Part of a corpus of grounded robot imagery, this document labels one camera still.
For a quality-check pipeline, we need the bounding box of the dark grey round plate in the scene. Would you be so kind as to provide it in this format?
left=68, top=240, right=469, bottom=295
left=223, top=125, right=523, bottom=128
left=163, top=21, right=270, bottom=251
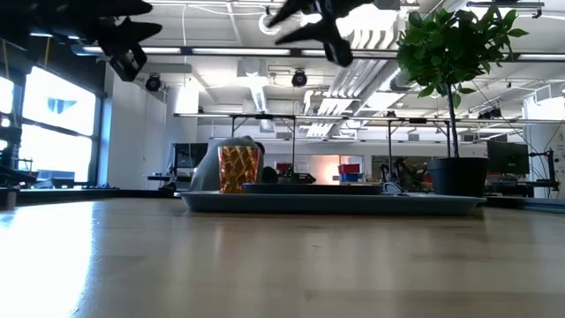
left=242, top=182, right=385, bottom=196

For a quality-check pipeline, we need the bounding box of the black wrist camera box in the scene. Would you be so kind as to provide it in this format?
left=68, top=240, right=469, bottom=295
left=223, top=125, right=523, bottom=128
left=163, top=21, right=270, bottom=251
left=324, top=38, right=355, bottom=69
left=109, top=42, right=148, bottom=83

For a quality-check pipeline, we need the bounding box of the amber patterned glass cup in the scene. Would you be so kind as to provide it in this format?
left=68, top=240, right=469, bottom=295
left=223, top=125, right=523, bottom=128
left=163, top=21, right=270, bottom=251
left=217, top=145, right=262, bottom=194

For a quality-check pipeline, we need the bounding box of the large bright window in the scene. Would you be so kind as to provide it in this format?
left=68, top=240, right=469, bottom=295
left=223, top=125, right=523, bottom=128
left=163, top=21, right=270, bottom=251
left=0, top=65, right=101, bottom=186

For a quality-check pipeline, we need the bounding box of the white ventilation duct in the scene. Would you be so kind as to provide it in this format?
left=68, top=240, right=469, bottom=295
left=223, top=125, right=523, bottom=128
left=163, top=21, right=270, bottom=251
left=237, top=57, right=271, bottom=114

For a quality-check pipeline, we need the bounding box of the black computer monitor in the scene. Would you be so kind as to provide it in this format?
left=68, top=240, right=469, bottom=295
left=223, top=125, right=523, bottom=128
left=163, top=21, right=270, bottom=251
left=171, top=141, right=209, bottom=170
left=486, top=140, right=531, bottom=176

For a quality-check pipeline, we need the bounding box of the black overhead frame bar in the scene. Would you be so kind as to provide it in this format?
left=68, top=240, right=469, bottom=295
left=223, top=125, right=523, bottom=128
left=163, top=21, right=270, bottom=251
left=70, top=45, right=565, bottom=60

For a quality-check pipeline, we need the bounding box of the black plant pot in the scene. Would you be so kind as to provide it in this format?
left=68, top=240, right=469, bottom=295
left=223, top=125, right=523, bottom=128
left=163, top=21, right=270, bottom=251
left=426, top=156, right=492, bottom=199

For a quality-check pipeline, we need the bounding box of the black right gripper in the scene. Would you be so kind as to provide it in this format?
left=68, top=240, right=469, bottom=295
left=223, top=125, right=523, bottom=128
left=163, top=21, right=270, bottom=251
left=267, top=0, right=376, bottom=47

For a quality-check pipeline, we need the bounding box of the light blue plastic tray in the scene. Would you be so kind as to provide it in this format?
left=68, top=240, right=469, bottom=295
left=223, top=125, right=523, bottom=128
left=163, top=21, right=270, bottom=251
left=176, top=190, right=487, bottom=217

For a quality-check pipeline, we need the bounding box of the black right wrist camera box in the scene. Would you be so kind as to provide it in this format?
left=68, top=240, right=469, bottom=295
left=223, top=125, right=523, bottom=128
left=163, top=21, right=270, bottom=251
left=324, top=38, right=355, bottom=69

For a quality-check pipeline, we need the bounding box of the green leafy small tree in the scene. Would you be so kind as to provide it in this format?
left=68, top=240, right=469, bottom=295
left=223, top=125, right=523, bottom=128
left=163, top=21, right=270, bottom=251
left=395, top=5, right=531, bottom=159

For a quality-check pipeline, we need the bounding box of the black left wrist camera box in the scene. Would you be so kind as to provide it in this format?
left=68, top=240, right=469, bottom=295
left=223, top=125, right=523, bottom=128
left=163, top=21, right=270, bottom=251
left=109, top=42, right=148, bottom=83

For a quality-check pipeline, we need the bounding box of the dark low side desk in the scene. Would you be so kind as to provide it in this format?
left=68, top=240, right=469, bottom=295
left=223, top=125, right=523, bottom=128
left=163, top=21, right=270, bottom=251
left=0, top=185, right=180, bottom=207

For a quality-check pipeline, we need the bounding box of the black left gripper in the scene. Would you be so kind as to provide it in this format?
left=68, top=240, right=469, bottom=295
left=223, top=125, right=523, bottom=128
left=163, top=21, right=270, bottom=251
left=0, top=0, right=163, bottom=45

